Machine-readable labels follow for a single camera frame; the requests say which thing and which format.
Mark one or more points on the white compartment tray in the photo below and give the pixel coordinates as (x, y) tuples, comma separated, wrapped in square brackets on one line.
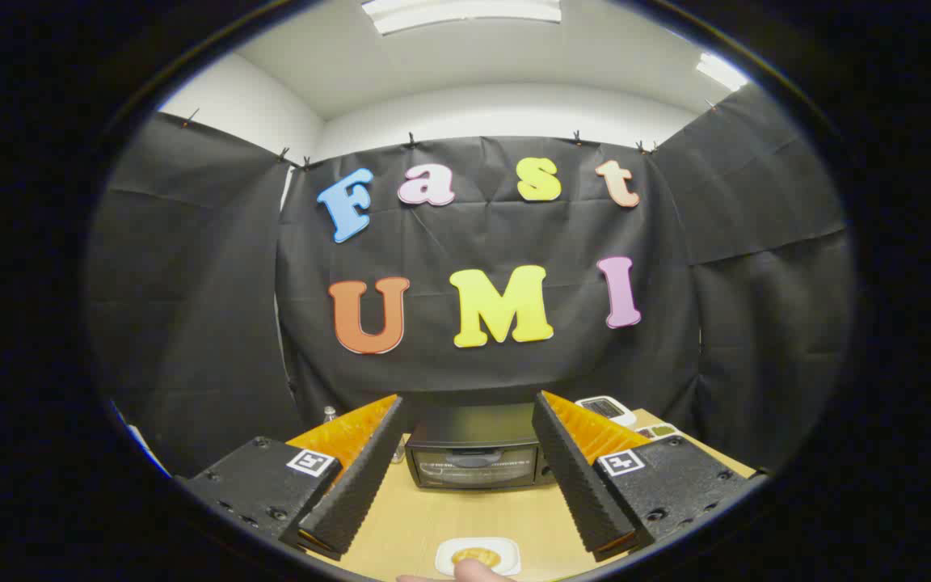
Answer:
[(659, 431)]

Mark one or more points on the golden brown bread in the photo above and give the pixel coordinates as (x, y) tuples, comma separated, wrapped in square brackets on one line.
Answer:
[(476, 557)]

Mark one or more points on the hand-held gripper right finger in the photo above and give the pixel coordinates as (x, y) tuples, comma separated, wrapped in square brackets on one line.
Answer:
[(575, 477)]

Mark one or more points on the black toaster oven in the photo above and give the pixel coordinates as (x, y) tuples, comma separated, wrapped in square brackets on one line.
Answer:
[(473, 453)]

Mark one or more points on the clear glass container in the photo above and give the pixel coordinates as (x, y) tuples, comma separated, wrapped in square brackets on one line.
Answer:
[(398, 454)]

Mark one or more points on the small ceiling light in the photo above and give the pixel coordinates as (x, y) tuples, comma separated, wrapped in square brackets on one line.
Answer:
[(720, 71)]

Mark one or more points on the white toaster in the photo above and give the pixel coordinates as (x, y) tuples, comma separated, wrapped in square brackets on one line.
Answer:
[(604, 408)]

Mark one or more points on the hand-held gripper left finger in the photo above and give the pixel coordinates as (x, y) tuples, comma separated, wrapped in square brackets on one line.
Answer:
[(356, 485)]

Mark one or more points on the white plate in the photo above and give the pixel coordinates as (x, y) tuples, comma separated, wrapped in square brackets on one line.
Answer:
[(510, 550)]

